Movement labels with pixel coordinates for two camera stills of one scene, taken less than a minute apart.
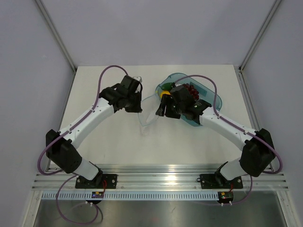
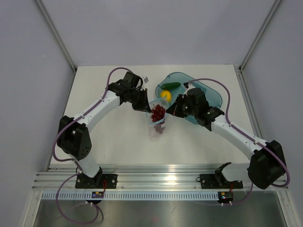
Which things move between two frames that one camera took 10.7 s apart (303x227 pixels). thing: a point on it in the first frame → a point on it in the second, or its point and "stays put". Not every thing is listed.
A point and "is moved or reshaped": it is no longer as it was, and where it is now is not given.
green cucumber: (167, 86) stays put
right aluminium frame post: (244, 60) stays put
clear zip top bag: (149, 107) → (156, 128)
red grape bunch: (192, 91) is moved or reshaped
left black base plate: (104, 181) stays put
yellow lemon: (164, 92) stays put
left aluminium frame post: (57, 34) stays put
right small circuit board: (225, 196) stays put
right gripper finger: (165, 99) → (173, 108)
